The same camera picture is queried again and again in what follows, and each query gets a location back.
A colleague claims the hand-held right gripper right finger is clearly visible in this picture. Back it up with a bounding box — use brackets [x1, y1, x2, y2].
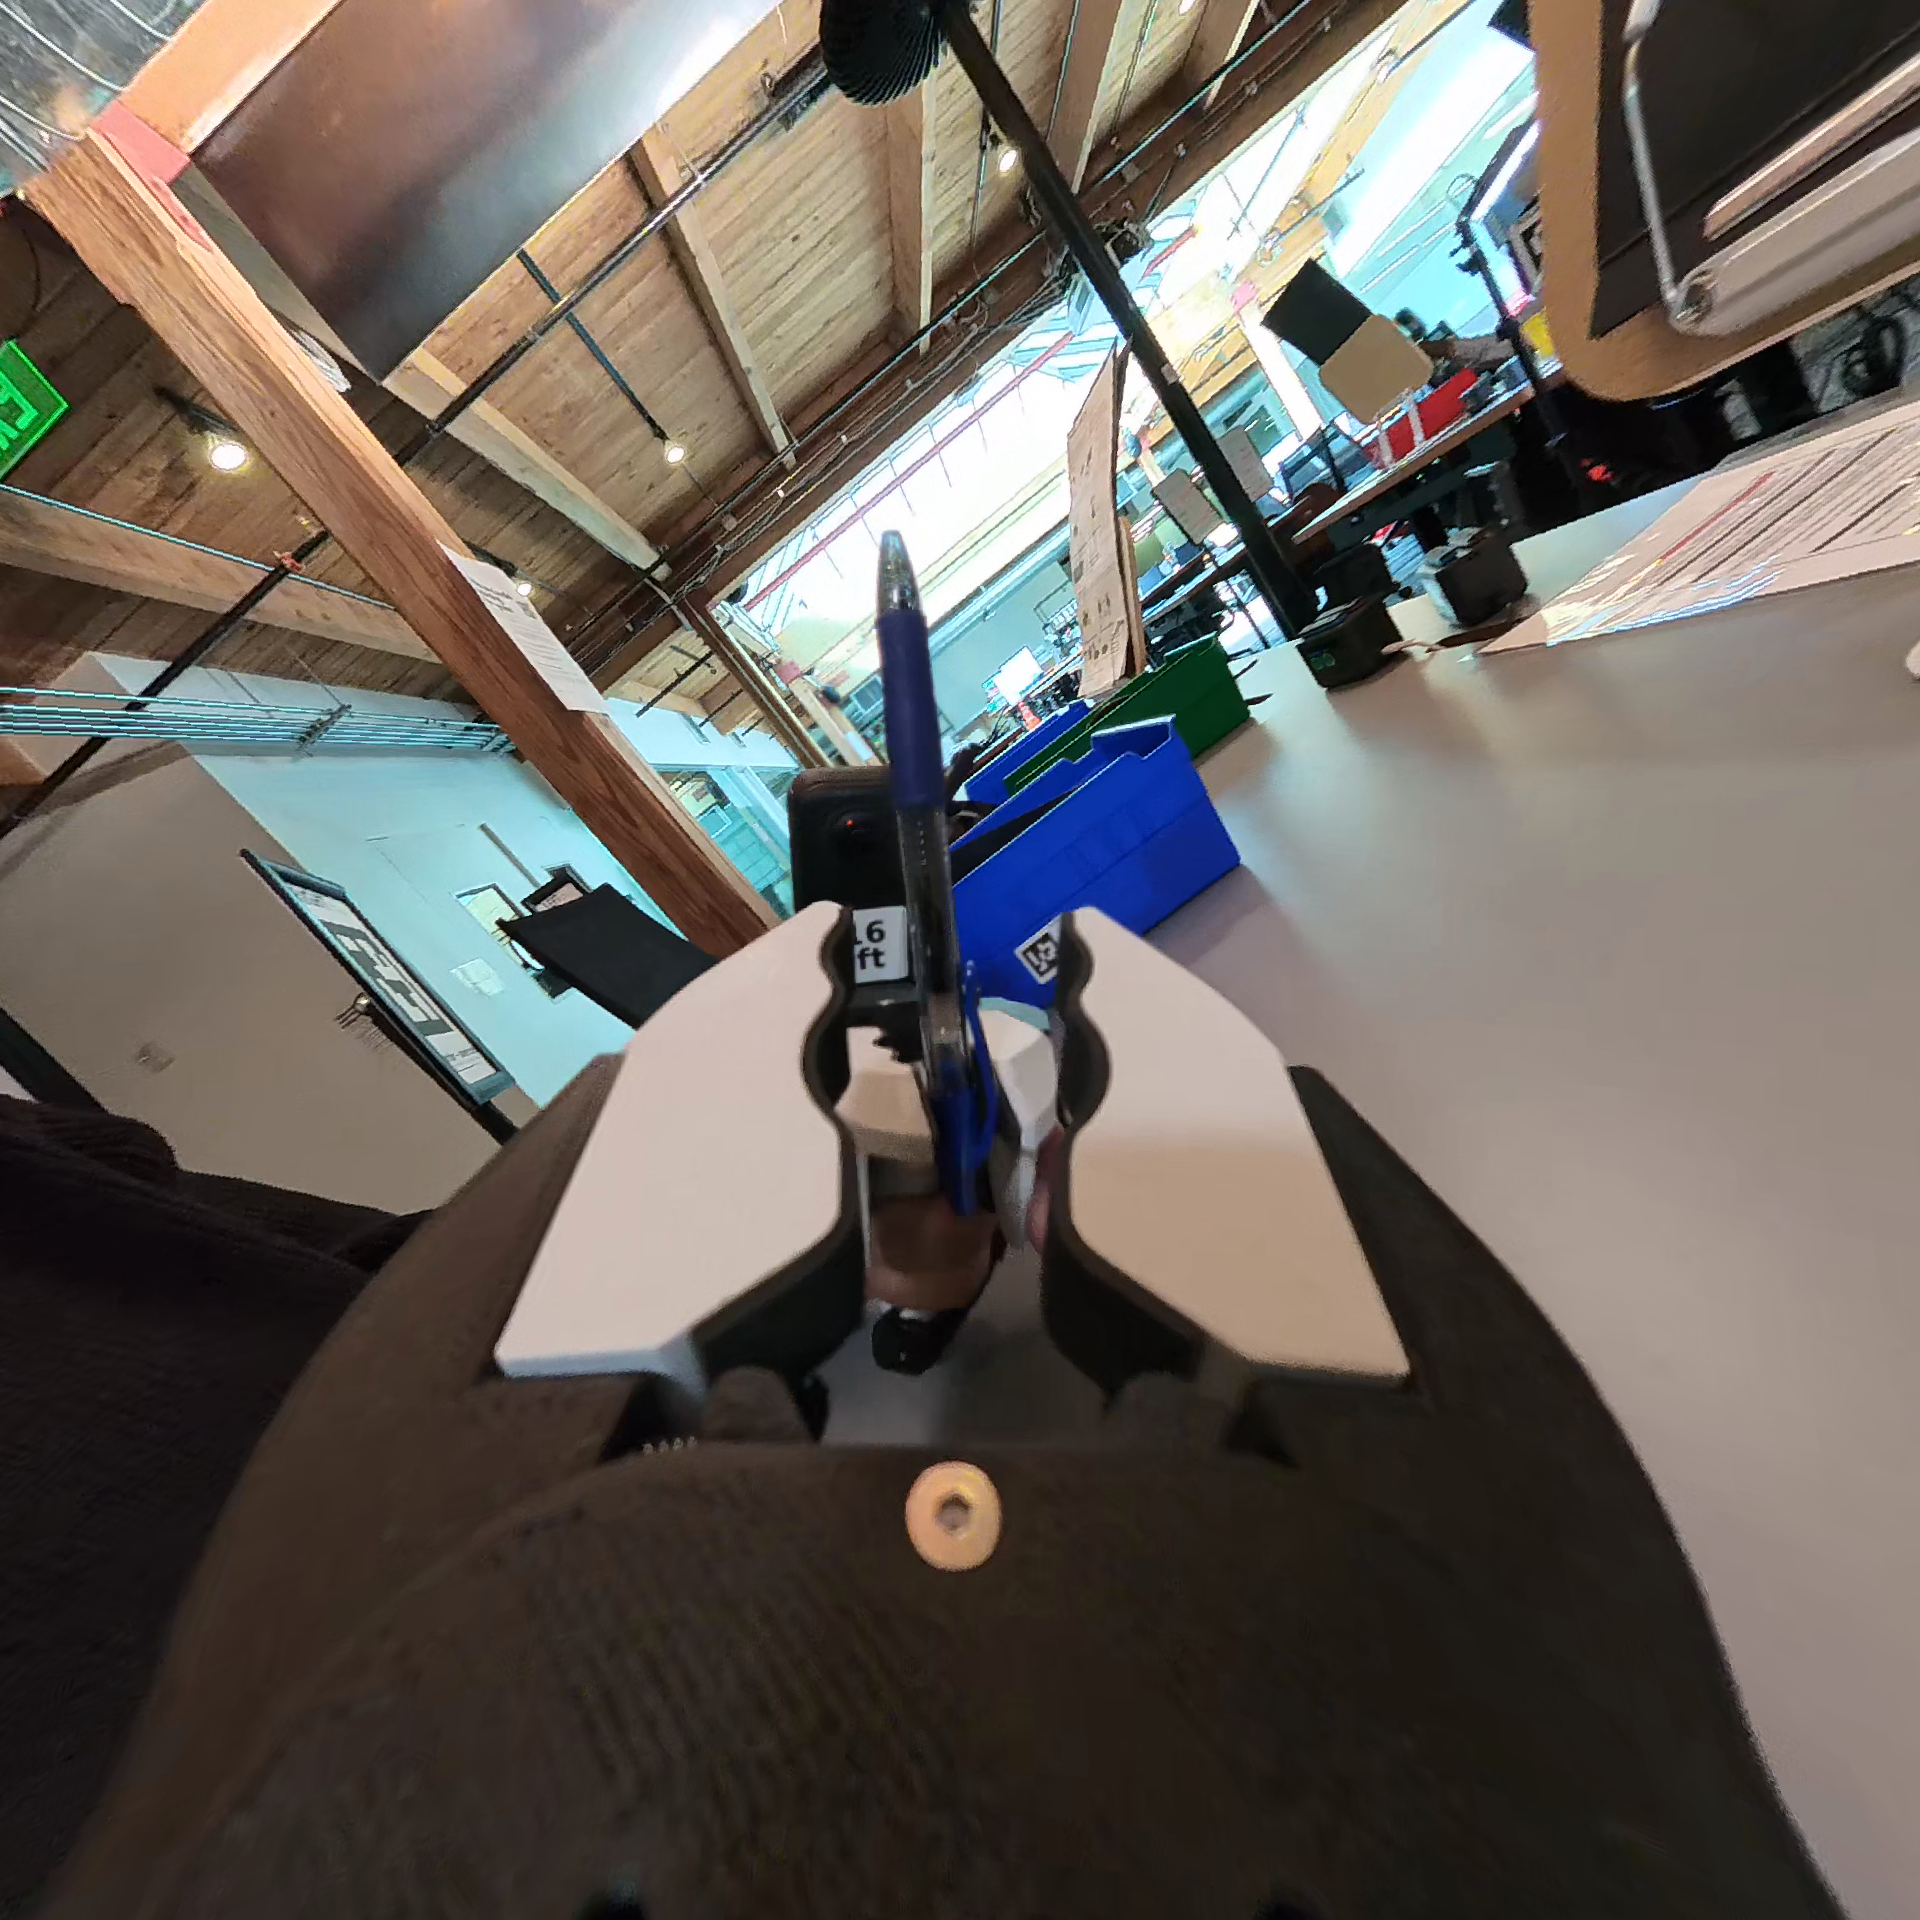
[1043, 909, 1414, 1391]

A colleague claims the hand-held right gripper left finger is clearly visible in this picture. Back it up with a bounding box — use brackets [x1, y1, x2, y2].
[493, 901, 874, 1385]

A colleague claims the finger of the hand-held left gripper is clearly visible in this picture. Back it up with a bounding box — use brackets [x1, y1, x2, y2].
[981, 1009, 1072, 1254]
[830, 1026, 950, 1205]

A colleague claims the blue ballpoint pen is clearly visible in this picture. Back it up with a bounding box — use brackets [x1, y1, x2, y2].
[874, 528, 1001, 1221]

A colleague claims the blue storage bin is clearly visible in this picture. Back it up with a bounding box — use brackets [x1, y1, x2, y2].
[964, 731, 1096, 805]
[950, 719, 1249, 982]

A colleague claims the person's left forearm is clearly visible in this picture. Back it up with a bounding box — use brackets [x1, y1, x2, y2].
[0, 1090, 451, 1920]

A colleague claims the person's left hand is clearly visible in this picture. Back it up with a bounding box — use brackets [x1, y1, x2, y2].
[869, 1191, 1007, 1313]

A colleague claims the black office chair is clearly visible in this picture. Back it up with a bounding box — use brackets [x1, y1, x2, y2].
[500, 882, 726, 1034]

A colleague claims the framed tag poster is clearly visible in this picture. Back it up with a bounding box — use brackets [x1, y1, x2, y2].
[241, 850, 521, 1150]

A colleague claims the green storage bin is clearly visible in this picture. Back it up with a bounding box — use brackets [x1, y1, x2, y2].
[1001, 634, 1257, 794]

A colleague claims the paper note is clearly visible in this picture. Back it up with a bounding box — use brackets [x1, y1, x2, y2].
[439, 538, 612, 719]

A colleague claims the cardboard sheet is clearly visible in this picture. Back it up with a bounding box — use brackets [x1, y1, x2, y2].
[1065, 342, 1154, 705]

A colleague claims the black charger block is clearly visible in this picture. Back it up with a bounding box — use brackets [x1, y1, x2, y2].
[1292, 596, 1406, 694]

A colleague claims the wooden pillar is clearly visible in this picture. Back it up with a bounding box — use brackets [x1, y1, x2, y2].
[24, 120, 779, 963]

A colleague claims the dark grey battery block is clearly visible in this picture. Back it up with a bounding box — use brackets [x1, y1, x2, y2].
[1422, 528, 1532, 627]

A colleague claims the red bin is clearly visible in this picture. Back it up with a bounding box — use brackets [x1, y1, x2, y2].
[1402, 374, 1536, 438]

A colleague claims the printed paper sheet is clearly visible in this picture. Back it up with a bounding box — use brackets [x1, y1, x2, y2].
[1481, 406, 1920, 658]

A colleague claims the green exit sign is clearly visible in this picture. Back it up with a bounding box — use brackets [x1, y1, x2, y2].
[0, 336, 72, 488]

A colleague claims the metal cable tray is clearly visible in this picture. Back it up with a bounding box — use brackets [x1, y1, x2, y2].
[0, 685, 519, 761]

